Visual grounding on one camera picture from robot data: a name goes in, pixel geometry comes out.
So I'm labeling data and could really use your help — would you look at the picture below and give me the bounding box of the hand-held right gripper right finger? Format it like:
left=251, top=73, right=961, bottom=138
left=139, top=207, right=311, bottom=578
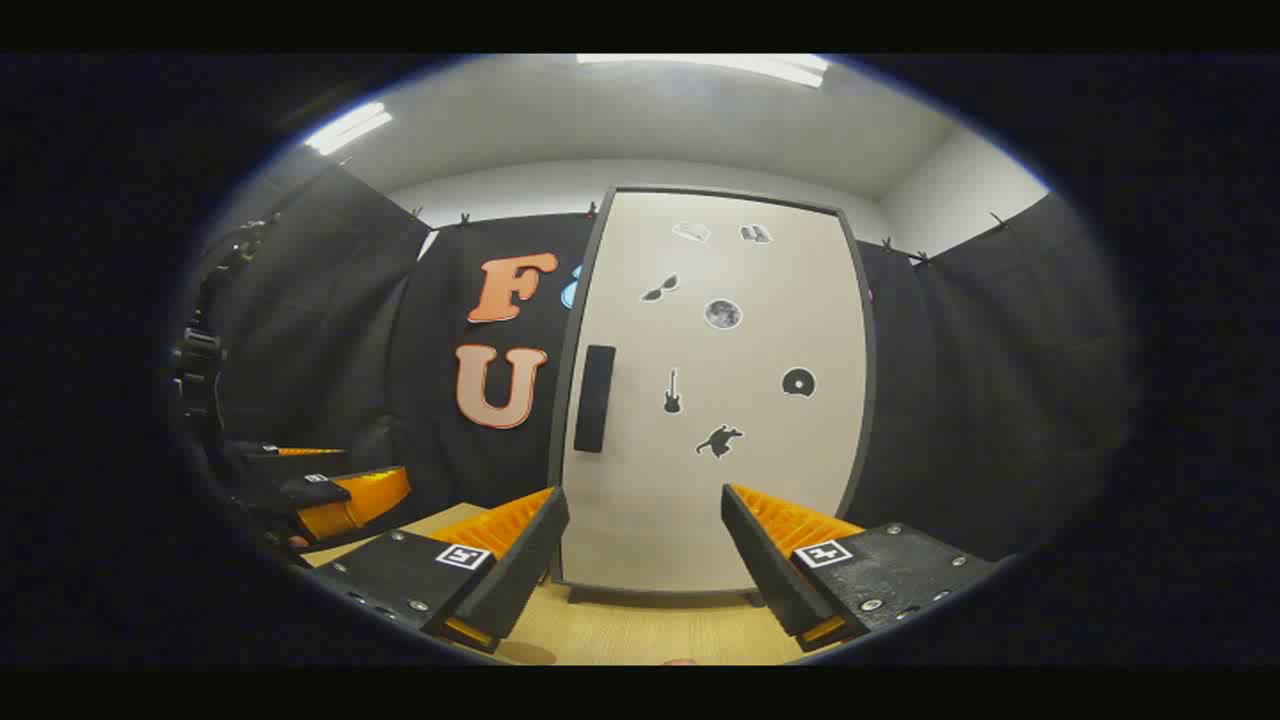
left=720, top=483, right=1001, bottom=654

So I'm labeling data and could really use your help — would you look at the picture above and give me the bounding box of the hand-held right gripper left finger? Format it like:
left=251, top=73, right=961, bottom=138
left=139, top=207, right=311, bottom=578
left=305, top=486, right=572, bottom=656

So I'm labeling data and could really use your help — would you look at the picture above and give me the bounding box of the grey cabinet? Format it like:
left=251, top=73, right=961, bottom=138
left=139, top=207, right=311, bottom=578
left=547, top=184, right=880, bottom=609

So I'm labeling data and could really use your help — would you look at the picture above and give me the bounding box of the white cabinet door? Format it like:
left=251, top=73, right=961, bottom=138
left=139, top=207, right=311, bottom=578
left=552, top=186, right=877, bottom=593

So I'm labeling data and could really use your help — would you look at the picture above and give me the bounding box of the black cabinet door handle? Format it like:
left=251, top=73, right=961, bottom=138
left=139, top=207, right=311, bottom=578
left=573, top=344, right=618, bottom=455

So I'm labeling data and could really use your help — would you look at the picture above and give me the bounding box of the black backdrop cloth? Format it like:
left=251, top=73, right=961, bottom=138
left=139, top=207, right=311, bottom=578
left=185, top=165, right=1133, bottom=563

